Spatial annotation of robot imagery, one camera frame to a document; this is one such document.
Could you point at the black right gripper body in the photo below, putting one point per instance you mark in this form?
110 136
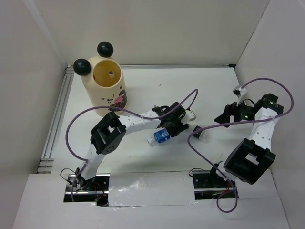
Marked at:
244 112

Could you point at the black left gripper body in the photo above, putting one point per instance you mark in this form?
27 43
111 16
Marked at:
175 121

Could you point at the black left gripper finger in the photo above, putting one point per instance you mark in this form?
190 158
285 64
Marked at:
173 131
182 127

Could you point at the blue label bottle white cap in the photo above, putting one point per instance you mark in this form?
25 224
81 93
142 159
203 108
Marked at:
159 137

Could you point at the black label bottle black cap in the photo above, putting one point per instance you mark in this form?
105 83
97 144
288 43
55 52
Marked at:
202 136

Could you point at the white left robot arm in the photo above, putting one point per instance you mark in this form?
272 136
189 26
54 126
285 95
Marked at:
109 132

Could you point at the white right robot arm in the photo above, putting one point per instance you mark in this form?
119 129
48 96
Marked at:
253 156

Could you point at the cream panda bin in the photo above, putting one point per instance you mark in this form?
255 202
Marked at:
100 87

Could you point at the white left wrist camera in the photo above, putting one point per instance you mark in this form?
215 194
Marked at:
189 116

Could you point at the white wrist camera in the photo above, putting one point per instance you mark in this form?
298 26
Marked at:
241 93
189 116

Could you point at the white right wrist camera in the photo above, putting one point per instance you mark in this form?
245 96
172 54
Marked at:
241 93

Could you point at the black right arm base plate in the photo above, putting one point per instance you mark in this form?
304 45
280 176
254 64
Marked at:
209 186

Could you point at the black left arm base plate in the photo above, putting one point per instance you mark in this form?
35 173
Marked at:
96 192

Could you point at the aluminium frame rail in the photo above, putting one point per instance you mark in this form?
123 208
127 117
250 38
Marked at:
48 153

